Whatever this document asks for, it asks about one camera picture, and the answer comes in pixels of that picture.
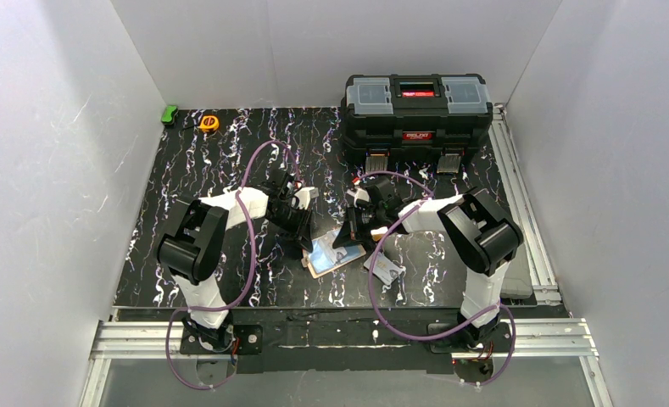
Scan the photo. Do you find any silver toolbox latch left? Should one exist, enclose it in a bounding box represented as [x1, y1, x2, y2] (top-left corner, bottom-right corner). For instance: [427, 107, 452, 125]
[365, 150, 389, 173]

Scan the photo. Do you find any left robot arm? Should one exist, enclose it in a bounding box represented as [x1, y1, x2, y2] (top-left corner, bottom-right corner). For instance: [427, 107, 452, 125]
[157, 170, 319, 351]

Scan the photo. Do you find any aluminium frame rail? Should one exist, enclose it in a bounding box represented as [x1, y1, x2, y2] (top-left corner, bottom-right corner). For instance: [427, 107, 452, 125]
[81, 318, 613, 406]
[489, 103, 563, 306]

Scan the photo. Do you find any grey pad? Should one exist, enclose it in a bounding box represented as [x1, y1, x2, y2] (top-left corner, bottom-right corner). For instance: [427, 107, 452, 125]
[500, 255, 533, 299]

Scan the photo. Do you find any silver toolbox latch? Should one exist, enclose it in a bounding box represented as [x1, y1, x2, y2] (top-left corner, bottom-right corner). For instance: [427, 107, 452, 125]
[436, 151, 464, 174]
[365, 150, 389, 173]

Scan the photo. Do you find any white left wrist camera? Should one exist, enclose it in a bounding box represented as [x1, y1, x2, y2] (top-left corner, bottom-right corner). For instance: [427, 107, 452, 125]
[292, 187, 319, 209]

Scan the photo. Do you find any white card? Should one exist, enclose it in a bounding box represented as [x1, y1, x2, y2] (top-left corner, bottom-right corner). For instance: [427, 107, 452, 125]
[364, 252, 405, 286]

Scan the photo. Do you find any aluminium frame rail front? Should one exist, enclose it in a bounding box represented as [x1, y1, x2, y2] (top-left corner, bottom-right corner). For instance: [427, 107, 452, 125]
[81, 318, 613, 406]

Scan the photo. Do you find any yellow tape measure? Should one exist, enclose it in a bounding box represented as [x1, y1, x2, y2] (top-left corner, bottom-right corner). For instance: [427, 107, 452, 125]
[198, 114, 220, 133]

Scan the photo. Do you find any beige card holder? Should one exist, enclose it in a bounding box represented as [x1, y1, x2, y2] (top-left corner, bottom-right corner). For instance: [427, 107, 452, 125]
[301, 229, 365, 278]

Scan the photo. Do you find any black plastic toolbox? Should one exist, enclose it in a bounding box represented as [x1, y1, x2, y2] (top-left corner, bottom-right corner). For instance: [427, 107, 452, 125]
[339, 73, 493, 169]

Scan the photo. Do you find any silver toolbox latch right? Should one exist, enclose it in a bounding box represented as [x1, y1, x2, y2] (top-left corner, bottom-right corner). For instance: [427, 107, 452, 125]
[436, 151, 464, 174]

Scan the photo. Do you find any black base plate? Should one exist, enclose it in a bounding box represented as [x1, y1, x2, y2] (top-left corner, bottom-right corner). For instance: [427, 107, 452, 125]
[179, 305, 571, 375]

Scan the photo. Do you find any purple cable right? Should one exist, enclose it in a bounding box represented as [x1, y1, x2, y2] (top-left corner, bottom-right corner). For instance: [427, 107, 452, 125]
[350, 170, 518, 388]

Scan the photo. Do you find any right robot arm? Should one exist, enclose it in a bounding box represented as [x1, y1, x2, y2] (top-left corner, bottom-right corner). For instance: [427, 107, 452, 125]
[332, 170, 524, 346]

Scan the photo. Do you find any green plastic object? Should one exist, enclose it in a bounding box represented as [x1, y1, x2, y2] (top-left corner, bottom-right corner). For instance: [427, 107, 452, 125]
[160, 105, 179, 127]

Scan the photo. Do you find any orange card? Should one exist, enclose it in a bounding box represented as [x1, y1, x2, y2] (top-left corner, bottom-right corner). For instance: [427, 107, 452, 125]
[370, 226, 387, 242]

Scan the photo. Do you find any aluminium frame rail right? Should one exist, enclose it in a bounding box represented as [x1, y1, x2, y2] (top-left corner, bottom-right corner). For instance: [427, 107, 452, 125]
[489, 103, 563, 306]

